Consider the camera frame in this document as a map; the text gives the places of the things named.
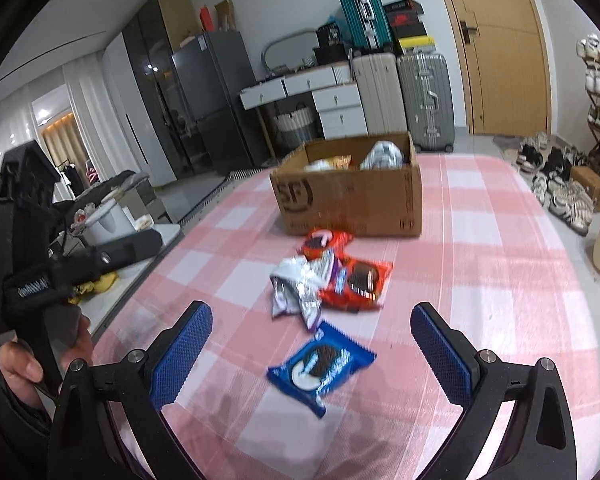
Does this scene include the dark glass cabinet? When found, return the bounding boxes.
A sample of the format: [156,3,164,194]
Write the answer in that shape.
[122,0,208,180]

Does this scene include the white drawer desk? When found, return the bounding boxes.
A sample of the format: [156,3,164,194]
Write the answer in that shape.
[239,62,367,140]

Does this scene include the beige suitcase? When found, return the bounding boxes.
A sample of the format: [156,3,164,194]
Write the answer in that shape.
[351,53,407,134]

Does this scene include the arched mirror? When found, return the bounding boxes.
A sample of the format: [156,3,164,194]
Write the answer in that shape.
[261,28,318,77]

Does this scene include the pink plaid tablecloth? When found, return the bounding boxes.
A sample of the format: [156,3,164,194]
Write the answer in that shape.
[95,155,600,479]

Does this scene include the red oreo snack pack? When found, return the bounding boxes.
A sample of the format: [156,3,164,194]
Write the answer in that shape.
[318,255,393,312]

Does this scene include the silver suitcase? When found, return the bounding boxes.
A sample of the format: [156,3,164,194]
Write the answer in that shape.
[396,52,455,153]

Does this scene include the white noodle snack bag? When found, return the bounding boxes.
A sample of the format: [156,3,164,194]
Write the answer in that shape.
[358,141,410,170]

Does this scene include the dotted floor rug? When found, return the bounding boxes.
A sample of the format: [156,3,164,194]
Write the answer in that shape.
[178,168,272,228]

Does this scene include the wooden door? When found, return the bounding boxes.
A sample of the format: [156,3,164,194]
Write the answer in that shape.
[444,0,550,138]

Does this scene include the teal suitcase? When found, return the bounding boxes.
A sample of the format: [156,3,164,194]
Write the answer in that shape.
[340,0,393,52]

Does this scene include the person's left hand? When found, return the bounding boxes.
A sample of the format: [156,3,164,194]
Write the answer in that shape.
[0,315,94,410]

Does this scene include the SF cardboard box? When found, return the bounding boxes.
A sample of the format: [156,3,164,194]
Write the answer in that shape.
[270,132,424,237]

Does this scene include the small cardboard box by shoes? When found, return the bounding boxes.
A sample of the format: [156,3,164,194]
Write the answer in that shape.
[570,166,600,212]

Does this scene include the blue oreo snack pack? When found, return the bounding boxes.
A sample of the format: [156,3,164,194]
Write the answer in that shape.
[266,321,377,418]

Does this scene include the woven laundry basket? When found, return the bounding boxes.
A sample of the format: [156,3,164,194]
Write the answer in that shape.
[274,105,318,151]

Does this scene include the purple silver snack bag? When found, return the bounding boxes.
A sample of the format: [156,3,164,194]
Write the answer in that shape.
[270,249,336,332]

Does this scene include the orange noodle snack bag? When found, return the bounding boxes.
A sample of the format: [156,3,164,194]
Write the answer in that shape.
[303,155,351,171]

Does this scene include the black refrigerator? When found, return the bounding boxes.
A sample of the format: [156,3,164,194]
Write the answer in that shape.
[172,30,270,174]

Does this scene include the white curtain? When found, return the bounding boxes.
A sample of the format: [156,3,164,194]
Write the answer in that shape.
[62,53,147,181]

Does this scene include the stacked shoe boxes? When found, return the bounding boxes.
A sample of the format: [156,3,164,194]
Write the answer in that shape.
[382,0,436,54]

